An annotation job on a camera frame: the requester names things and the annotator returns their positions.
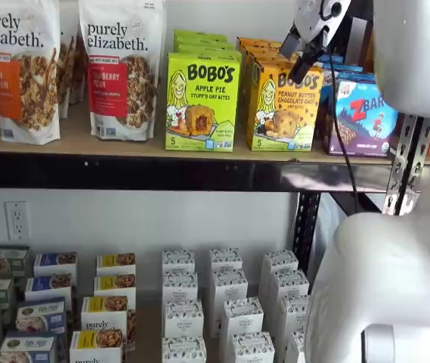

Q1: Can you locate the white wall power outlet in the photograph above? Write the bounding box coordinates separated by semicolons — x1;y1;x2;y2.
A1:
4;200;31;243

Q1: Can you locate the black metal shelf beam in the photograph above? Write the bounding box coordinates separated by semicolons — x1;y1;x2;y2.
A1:
0;150;430;194

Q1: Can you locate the blue white oatmeal box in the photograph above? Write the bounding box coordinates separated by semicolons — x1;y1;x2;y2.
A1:
32;252;78;285
14;297;68;336
24;273;73;308
0;331;59;363

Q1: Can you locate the granola bag with red label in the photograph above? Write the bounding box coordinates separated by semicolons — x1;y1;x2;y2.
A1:
77;0;167;143

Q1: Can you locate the white granola bag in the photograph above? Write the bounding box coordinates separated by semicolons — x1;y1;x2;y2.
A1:
57;0;88;120

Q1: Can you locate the black diagonal shelf brace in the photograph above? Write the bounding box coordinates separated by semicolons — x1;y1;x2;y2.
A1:
329;191;386;215

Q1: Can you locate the granola bag with orange label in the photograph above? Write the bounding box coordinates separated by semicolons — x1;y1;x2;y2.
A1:
0;0;63;147

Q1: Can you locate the green Bobo's apple pie box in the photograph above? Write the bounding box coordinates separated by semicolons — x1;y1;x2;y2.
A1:
173;29;228;42
172;44;241;56
164;51;243;153
174;37;236;48

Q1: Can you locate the purple blue Zbar box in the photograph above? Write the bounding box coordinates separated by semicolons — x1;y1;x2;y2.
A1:
320;73;400;157
322;63;367;77
317;54;348;66

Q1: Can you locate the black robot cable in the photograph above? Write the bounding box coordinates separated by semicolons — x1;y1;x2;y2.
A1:
319;2;362;215

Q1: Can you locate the orange Bobo's peanut butter box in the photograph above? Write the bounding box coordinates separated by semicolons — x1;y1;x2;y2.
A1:
236;36;284;114
245;60;324;153
242;51;295;133
239;44;287;126

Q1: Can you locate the white patterned carton box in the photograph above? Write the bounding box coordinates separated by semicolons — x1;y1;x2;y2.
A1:
161;248;196;275
164;299;206;340
268;268;311;304
161;271;200;304
285;329;308;363
260;250;300;299
219;296;265;349
211;268;249;328
209;247;243;274
276;294;311;343
161;336;208;363
230;331;276;363

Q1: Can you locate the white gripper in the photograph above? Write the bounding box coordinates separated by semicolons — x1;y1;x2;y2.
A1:
279;0;352;87

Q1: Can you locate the yellow white granola box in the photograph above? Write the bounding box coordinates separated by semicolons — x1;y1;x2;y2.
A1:
93;273;138;300
80;295;137;342
69;329;125;363
95;252;138;278

